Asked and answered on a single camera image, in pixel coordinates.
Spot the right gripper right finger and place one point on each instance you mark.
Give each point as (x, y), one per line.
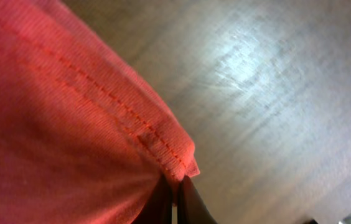
(190, 206)

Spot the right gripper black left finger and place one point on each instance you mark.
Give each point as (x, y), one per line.
(158, 208)

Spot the red printed t-shirt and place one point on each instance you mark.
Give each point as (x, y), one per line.
(83, 138)

